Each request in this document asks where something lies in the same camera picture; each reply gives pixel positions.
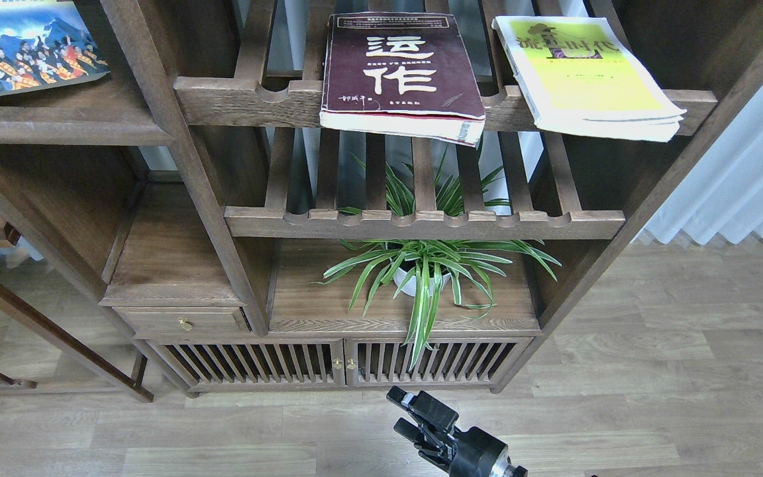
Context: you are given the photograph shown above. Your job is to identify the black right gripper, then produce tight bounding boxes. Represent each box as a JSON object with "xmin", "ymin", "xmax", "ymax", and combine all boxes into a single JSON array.
[{"xmin": 385, "ymin": 386, "xmax": 511, "ymax": 476}]

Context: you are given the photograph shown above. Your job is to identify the small wooden drawer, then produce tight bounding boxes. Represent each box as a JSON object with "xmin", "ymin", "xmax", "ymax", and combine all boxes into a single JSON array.
[{"xmin": 114, "ymin": 306, "xmax": 250, "ymax": 339}]

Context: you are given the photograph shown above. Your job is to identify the white pleated curtain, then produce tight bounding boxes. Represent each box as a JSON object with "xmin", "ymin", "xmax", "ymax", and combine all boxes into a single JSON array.
[{"xmin": 638, "ymin": 85, "xmax": 763, "ymax": 244}]

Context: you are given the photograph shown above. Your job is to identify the left slatted cabinet door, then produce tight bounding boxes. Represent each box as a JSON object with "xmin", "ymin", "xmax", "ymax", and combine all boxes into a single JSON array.
[{"xmin": 149, "ymin": 339, "xmax": 347, "ymax": 392}]

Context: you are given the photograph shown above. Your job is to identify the maroon book white characters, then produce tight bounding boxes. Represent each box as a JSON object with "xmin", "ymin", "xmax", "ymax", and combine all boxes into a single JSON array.
[{"xmin": 320, "ymin": 11, "xmax": 485, "ymax": 147}]

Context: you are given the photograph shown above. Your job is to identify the slatted cabinet door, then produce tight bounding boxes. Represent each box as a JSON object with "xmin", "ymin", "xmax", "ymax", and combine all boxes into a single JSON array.
[
  {"xmin": 344, "ymin": 337, "xmax": 533, "ymax": 386},
  {"xmin": 149, "ymin": 339, "xmax": 347, "ymax": 392}
]

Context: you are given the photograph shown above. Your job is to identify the dark wooden bookshelf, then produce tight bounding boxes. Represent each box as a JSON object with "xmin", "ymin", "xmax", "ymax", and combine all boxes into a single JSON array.
[{"xmin": 0, "ymin": 1, "xmax": 763, "ymax": 395}]

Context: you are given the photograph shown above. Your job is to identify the white plant pot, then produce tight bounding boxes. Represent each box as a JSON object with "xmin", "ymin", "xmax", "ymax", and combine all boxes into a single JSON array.
[{"xmin": 392, "ymin": 262, "xmax": 452, "ymax": 299}]

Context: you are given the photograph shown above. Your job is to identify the wooden side furniture frame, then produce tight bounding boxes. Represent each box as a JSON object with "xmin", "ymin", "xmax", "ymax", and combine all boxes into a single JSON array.
[{"xmin": 0, "ymin": 179, "xmax": 156, "ymax": 403}]

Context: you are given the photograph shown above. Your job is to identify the yellow cover book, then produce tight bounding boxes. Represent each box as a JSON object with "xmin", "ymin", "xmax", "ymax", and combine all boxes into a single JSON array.
[{"xmin": 491, "ymin": 16, "xmax": 685, "ymax": 142}]

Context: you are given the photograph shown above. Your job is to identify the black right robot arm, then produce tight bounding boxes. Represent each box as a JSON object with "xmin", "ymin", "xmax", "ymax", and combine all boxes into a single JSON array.
[{"xmin": 385, "ymin": 386, "xmax": 527, "ymax": 476}]

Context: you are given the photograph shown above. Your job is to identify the colourful 300 paperback book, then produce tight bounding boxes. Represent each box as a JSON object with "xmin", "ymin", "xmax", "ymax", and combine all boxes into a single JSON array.
[{"xmin": 0, "ymin": 1, "xmax": 110, "ymax": 96}]

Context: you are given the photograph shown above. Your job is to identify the right slatted cabinet door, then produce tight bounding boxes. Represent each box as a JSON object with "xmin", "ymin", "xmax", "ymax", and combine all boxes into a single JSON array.
[{"xmin": 344, "ymin": 337, "xmax": 533, "ymax": 386}]

